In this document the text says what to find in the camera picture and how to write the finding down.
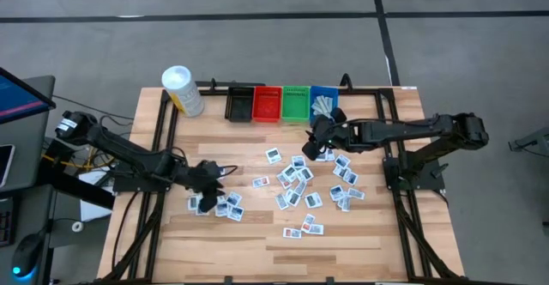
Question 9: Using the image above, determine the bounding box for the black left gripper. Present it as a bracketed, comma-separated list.
[186, 160, 227, 213]

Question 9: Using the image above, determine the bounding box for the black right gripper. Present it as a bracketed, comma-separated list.
[302, 107, 365, 161]

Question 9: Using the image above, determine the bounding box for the green plastic basket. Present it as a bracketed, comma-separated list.
[281, 85, 311, 124]

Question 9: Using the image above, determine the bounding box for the blue plastic basket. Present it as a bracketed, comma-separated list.
[308, 84, 339, 124]

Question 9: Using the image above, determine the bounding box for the red plastic basket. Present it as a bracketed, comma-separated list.
[251, 85, 284, 124]

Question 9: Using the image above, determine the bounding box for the black plastic basket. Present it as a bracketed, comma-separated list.
[224, 86, 256, 124]

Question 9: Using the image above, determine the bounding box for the white wipes canister yellow label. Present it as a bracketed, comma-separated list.
[160, 64, 206, 118]

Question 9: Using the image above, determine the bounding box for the white paper sheet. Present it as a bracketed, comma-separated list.
[78, 167, 116, 222]

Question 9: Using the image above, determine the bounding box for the black stand beam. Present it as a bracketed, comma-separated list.
[36, 164, 115, 211]

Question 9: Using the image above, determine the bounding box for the black computer mouse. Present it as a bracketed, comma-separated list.
[11, 232, 45, 278]

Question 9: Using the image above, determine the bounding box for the grey stand leg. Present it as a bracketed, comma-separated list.
[509, 124, 549, 161]

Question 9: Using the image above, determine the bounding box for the white phone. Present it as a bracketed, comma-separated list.
[0, 143, 16, 188]

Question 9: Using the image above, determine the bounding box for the black keyboard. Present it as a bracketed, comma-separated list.
[0, 197, 16, 248]

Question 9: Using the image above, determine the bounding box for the monitor with blue screen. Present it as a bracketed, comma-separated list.
[0, 66, 57, 125]

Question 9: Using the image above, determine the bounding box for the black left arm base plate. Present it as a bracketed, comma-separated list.
[112, 164, 173, 193]

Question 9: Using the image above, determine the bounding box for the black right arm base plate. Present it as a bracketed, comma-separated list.
[384, 158, 446, 191]

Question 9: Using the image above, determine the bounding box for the black cable under frame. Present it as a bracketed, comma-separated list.
[111, 190, 141, 273]

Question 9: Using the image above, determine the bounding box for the black floor cable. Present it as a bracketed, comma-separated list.
[51, 94, 135, 122]

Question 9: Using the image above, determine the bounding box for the yellow cable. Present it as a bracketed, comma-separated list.
[41, 154, 115, 170]

